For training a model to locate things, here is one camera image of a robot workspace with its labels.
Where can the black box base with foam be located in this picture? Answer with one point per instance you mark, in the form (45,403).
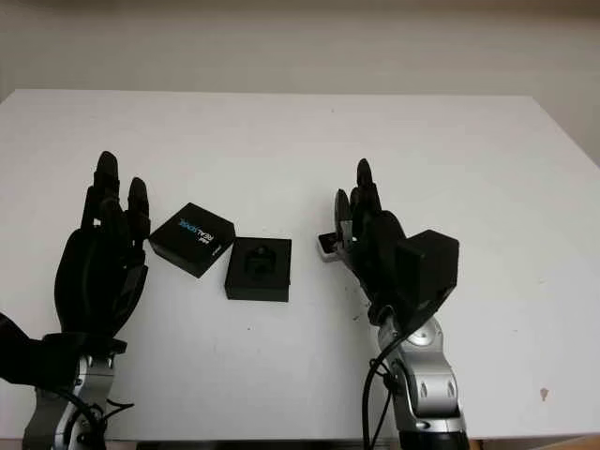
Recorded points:
(258,276)

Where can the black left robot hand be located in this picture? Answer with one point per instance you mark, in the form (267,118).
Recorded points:
(94,272)

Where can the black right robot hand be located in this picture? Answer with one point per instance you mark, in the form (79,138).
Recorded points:
(379,253)

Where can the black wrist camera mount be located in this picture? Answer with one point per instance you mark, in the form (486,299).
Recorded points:
(429,262)
(28,351)

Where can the small silver depth camera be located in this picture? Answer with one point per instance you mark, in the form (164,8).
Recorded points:
(328,247)

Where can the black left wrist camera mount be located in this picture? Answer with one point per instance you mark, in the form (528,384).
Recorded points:
(28,351)

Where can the black RealSense box lid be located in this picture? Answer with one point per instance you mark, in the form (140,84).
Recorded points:
(192,239)

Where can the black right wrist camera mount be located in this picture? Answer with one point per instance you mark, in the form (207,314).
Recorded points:
(429,262)

